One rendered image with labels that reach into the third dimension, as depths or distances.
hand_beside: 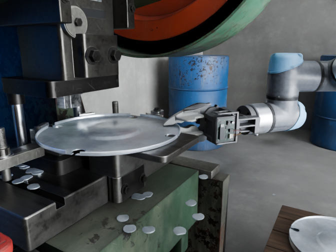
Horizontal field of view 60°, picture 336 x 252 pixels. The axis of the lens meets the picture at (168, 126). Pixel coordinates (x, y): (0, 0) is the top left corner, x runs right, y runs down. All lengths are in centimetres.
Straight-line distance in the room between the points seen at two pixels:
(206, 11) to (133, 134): 43
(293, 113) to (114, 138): 43
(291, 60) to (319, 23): 303
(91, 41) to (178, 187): 36
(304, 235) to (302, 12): 302
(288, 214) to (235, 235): 51
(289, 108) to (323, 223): 54
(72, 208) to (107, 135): 14
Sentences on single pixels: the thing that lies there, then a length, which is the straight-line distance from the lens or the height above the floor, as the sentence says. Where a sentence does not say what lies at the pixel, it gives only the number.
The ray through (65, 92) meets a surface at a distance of 59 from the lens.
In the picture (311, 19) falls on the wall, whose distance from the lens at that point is 377.
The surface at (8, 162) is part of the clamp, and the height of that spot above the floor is 75.
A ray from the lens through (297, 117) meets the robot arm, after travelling 78.
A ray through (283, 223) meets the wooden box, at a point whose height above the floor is 35.
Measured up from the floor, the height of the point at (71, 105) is 83.
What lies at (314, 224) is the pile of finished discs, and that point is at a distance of 116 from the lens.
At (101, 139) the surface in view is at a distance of 56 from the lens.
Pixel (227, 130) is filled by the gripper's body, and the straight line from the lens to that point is 64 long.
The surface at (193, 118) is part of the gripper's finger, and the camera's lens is 63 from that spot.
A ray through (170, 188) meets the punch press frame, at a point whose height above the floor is 64.
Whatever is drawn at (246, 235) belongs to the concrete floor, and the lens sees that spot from 168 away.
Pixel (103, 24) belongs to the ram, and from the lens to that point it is 66.
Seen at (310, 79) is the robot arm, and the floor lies 88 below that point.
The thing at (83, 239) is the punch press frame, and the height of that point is 65.
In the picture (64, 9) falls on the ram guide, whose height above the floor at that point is 101.
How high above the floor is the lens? 95
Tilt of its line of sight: 15 degrees down
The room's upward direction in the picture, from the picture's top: straight up
